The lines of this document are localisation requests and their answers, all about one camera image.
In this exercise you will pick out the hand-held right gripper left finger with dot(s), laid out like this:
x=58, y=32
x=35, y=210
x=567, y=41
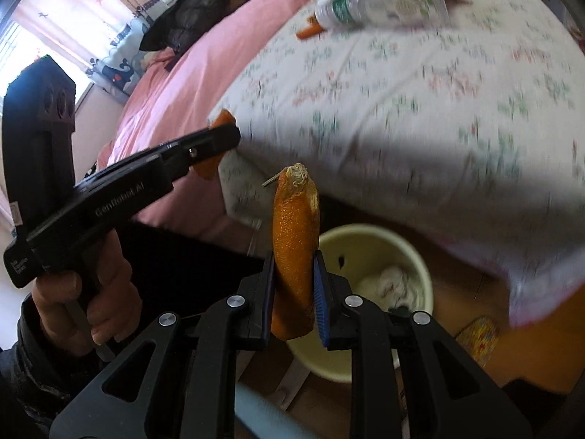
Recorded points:
x=267, y=295

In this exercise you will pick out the clear plastic bottle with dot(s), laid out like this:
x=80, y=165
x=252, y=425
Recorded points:
x=379, y=4

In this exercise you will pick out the pink bed blanket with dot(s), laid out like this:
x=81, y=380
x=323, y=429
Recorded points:
x=192, y=77

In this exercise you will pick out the crumpled white tissue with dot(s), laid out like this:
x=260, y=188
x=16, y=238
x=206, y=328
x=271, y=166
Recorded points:
x=388, y=283

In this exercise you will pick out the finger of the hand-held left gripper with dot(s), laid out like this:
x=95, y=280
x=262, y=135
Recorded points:
x=205, y=144

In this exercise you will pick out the long orange peel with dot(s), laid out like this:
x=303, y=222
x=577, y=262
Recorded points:
x=292, y=238

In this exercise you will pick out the colourful patterned mat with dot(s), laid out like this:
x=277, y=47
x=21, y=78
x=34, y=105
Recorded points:
x=477, y=340

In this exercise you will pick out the window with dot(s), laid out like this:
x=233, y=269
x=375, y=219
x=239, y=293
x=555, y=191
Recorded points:
x=18, y=41

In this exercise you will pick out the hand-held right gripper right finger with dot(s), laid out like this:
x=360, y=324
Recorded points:
x=320, y=304

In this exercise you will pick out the cartoon print curtain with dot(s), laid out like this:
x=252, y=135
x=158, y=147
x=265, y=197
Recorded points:
x=91, y=9

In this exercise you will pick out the orange peel piece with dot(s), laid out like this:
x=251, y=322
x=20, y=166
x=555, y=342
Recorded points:
x=308, y=31

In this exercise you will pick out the black puffer jacket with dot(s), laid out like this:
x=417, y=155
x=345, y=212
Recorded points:
x=192, y=18

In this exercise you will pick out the pale yellow trash bin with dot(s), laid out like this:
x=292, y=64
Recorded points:
x=365, y=247

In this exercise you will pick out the floral tablecloth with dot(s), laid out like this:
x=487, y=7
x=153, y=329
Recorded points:
x=388, y=114

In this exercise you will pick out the small orange peel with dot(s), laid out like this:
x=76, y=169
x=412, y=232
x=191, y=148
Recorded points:
x=223, y=120

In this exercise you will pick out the person's left hand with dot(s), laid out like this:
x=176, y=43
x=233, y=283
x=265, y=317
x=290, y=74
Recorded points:
x=116, y=283

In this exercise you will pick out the person's left forearm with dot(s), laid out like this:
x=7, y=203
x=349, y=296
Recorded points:
x=32, y=375

